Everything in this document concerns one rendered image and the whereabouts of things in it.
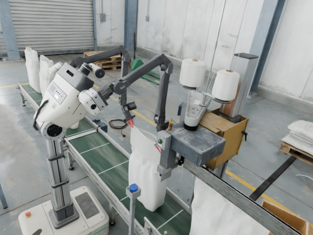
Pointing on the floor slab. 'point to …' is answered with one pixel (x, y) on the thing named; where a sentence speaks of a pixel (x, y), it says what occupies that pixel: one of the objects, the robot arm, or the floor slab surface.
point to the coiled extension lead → (118, 126)
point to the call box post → (132, 217)
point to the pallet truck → (142, 64)
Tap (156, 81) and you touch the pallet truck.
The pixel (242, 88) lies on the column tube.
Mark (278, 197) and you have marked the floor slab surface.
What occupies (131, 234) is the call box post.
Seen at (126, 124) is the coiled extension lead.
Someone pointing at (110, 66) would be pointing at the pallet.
